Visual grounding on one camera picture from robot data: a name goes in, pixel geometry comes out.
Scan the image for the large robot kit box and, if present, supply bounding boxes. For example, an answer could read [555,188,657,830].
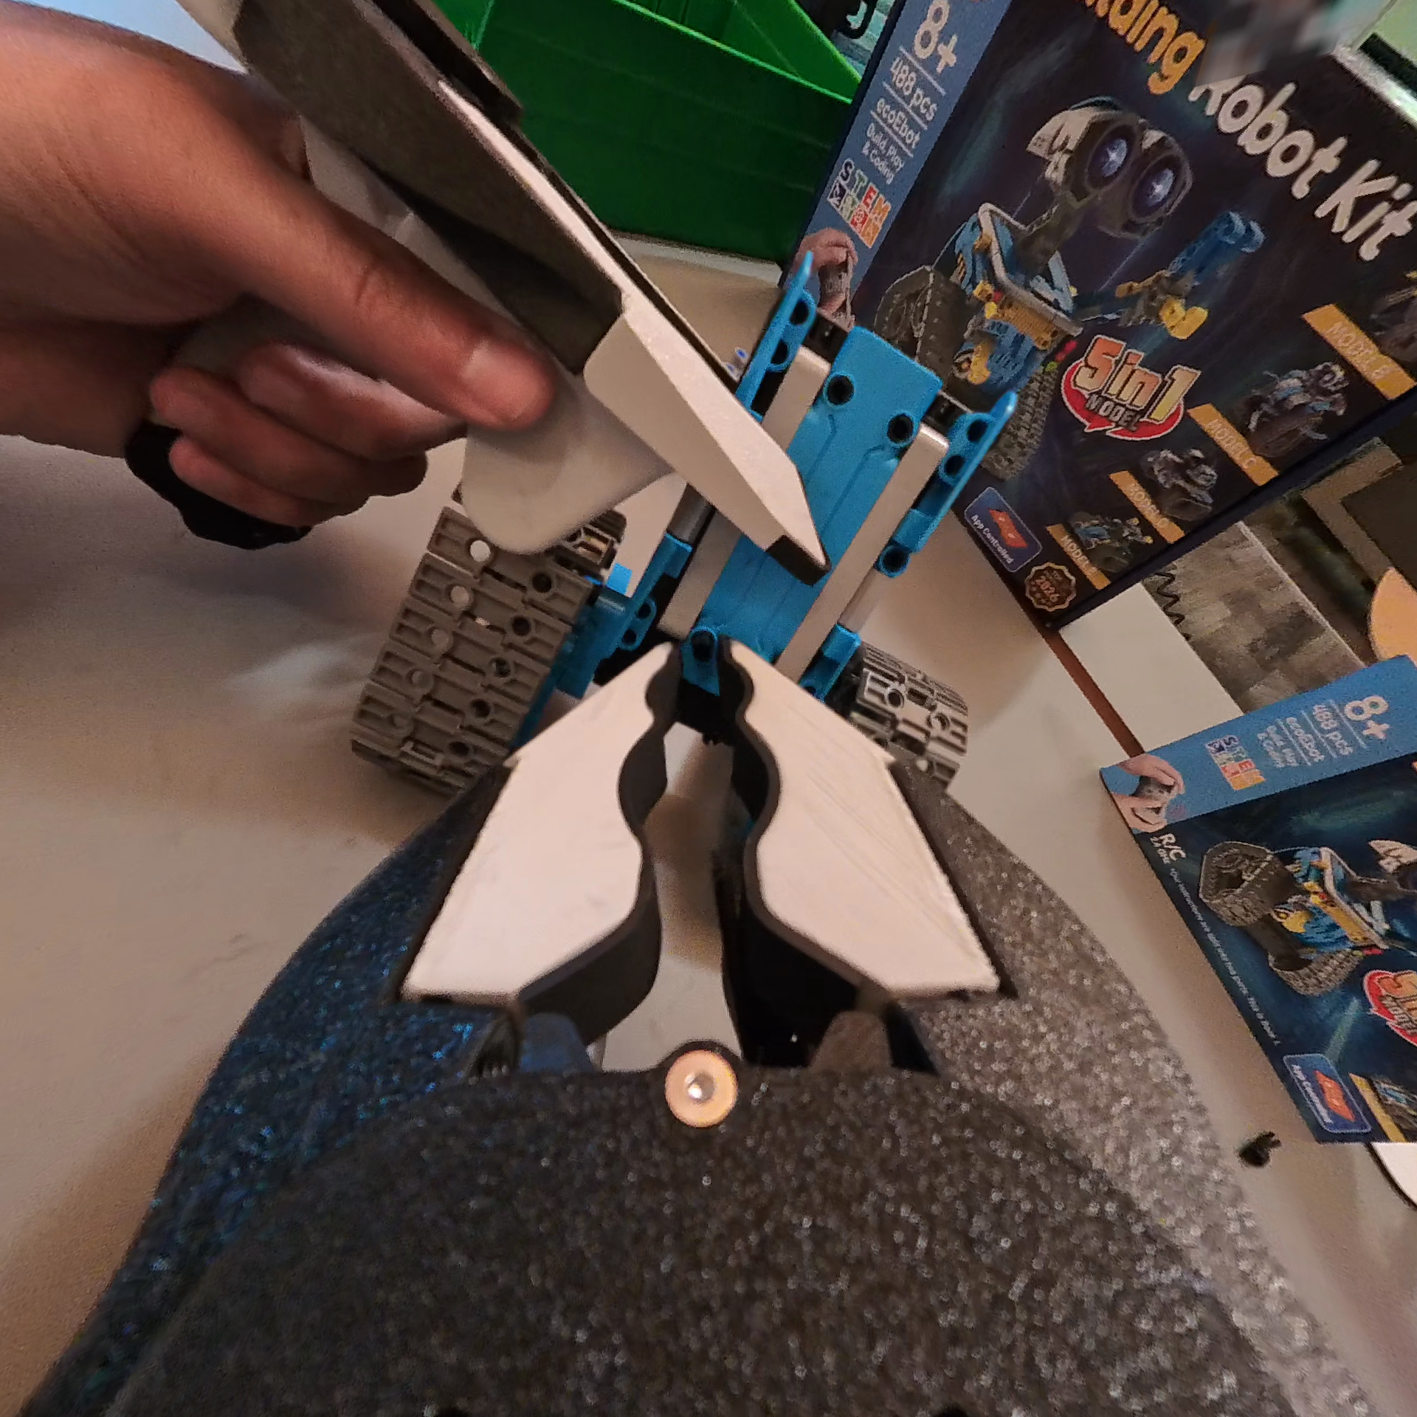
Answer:
[813,0,1417,633]

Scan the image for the blue grey tracked toy robot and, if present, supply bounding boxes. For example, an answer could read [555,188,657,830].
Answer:
[351,248,1020,797]

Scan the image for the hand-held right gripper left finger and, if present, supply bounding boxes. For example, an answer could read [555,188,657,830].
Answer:
[400,644,682,1042]

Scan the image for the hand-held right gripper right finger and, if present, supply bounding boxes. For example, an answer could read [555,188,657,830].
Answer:
[713,642,1005,1051]

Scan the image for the small robot kit box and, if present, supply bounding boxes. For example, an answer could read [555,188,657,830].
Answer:
[1098,656,1417,1144]

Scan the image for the green plastic bin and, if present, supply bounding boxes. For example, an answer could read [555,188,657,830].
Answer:
[429,0,868,264]

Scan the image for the light grey desk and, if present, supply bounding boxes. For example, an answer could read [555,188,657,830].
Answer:
[0,232,1417,1417]

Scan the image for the person's left hand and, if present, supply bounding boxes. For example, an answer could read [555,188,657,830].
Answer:
[0,0,558,532]

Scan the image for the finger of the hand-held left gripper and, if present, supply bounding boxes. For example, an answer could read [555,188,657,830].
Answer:
[456,289,832,583]

